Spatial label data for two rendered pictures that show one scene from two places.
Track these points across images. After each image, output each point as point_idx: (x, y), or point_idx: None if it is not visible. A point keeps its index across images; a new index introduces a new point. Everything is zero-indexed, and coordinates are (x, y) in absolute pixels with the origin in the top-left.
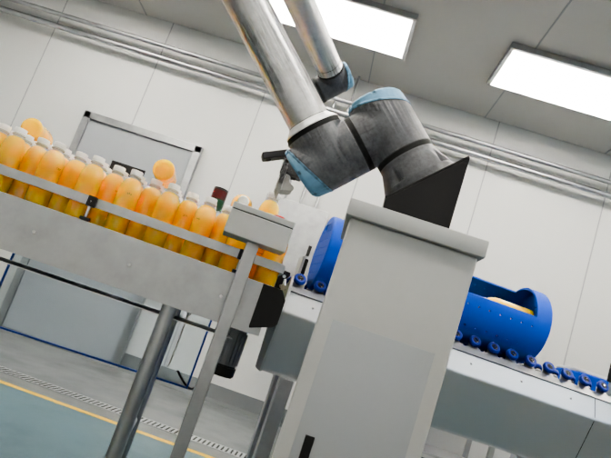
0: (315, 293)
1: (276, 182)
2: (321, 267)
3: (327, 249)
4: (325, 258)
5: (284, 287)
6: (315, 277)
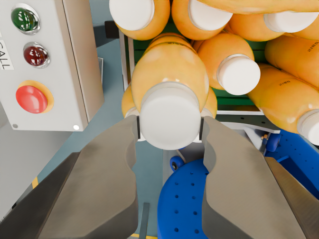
0: (175, 155)
1: (291, 187)
2: (168, 178)
3: (159, 204)
4: (161, 190)
5: (229, 120)
6: (182, 165)
